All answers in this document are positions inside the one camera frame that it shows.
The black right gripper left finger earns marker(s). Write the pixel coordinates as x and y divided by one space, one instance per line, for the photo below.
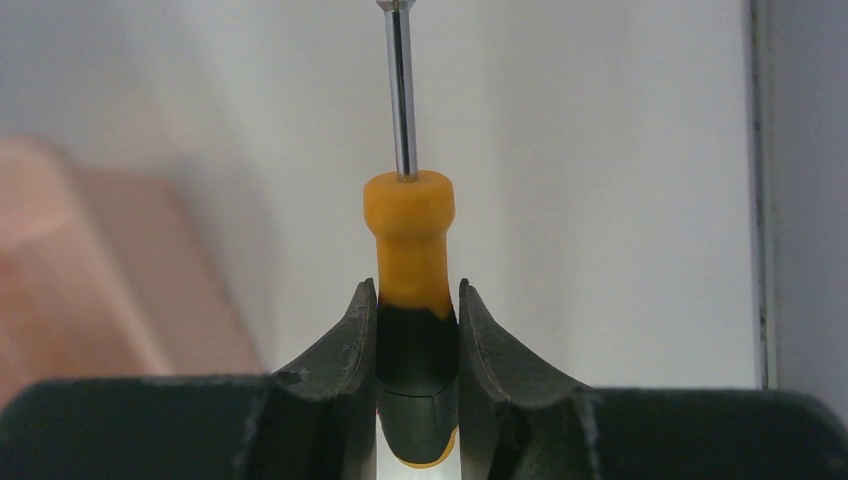
312 419

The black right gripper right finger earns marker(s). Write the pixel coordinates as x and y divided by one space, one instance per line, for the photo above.
522 418

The yellow black handled screwdriver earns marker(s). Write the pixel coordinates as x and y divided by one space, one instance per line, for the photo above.
409 212

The pink plastic bin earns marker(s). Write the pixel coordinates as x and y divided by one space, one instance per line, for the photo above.
103 274

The aluminium frame profile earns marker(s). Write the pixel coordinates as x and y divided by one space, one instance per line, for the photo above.
761 92

